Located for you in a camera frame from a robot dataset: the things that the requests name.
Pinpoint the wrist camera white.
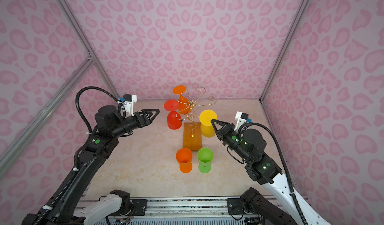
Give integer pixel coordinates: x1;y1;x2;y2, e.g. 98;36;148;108
235;111;249;132
118;94;137;118

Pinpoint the aluminium frame diagonal strut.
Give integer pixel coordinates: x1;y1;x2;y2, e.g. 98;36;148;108
1;56;95;178

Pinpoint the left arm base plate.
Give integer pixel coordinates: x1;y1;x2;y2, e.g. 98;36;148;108
118;199;148;217

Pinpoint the wooden rack base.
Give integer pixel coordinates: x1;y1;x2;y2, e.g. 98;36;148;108
183;123;202;152

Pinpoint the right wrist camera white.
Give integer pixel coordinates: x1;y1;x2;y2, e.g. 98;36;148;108
235;111;249;132

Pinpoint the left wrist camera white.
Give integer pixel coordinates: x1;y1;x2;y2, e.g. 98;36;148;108
118;94;137;118

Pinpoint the aluminium frame left post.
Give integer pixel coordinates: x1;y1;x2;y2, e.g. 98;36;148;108
56;0;120;98

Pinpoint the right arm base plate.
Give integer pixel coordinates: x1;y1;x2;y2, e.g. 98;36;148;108
226;197;246;219

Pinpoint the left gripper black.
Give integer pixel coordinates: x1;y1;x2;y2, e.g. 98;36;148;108
111;108;159;139

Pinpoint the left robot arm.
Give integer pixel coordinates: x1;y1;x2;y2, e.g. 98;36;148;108
22;105;160;225

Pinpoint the aluminium mounting rail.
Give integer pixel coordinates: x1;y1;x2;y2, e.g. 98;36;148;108
74;196;310;225

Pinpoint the green wine glass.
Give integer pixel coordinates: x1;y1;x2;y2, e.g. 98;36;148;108
197;148;214;174

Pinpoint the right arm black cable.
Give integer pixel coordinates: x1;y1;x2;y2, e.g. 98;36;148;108
239;122;310;225

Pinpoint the red wine glass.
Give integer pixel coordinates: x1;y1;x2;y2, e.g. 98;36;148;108
164;100;183;130

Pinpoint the aluminium frame post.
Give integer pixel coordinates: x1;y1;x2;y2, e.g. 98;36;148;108
259;0;312;104
56;0;120;98

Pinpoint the aluminium frame right post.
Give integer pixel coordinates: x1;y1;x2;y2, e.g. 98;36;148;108
259;0;312;104

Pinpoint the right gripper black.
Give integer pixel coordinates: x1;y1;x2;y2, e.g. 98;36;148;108
210;119;253;162

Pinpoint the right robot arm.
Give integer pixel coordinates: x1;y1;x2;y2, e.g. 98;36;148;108
211;119;328;225

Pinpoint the yellow wine glass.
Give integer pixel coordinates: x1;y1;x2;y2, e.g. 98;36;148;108
200;110;218;138

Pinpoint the gold wire glass rack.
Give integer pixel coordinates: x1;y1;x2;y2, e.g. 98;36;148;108
178;86;217;123

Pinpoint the orange wine glass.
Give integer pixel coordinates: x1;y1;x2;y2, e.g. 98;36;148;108
176;148;193;174
173;85;191;115

